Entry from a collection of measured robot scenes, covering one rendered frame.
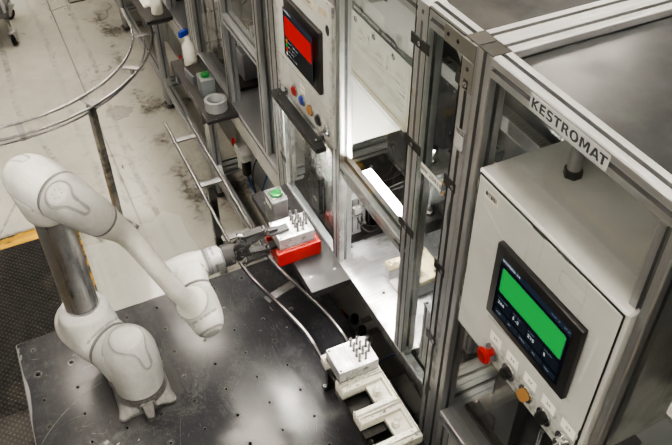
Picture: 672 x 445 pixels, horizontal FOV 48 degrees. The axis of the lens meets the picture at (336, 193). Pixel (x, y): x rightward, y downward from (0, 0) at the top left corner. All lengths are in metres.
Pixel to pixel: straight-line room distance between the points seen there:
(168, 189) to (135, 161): 0.35
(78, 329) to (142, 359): 0.22
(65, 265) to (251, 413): 0.73
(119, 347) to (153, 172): 2.23
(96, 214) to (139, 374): 0.59
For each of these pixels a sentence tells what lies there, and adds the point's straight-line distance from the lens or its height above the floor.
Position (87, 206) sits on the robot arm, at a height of 1.48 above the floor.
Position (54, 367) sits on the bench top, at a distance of 2.71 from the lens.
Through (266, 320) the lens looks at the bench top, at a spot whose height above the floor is 0.68.
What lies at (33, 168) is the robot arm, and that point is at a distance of 2.08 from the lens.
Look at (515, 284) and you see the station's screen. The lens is 1.50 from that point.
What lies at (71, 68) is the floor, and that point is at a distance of 5.57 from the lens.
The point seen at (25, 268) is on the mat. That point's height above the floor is 0.01.
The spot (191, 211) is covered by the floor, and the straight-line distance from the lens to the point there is 4.15.
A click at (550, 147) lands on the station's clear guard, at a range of 1.37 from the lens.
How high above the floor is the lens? 2.73
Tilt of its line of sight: 41 degrees down
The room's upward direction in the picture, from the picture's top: straight up
